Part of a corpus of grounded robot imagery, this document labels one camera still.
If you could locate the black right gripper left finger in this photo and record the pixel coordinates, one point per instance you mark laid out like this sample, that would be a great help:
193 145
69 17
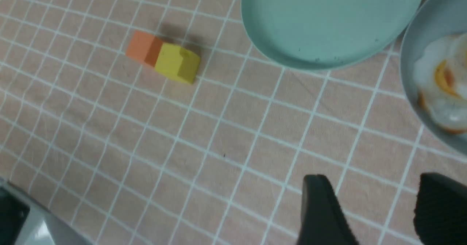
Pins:
322 219

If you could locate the teal green centre plate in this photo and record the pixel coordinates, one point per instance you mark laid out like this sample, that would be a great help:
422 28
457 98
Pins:
324 34

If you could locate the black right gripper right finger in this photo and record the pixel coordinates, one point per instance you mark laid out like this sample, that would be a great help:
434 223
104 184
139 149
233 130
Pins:
440 215

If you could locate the grey blue egg plate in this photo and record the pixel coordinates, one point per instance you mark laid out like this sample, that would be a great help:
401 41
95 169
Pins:
435 19

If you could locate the grey table edge frame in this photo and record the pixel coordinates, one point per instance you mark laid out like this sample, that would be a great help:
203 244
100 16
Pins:
24 221

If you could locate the lower fried egg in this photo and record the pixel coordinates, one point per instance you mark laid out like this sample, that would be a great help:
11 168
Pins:
440 76

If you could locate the orange foam block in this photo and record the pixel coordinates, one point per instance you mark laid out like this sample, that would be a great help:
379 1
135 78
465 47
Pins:
144 48

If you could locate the yellow foam block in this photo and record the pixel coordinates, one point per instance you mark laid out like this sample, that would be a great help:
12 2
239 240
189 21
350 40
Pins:
177 63

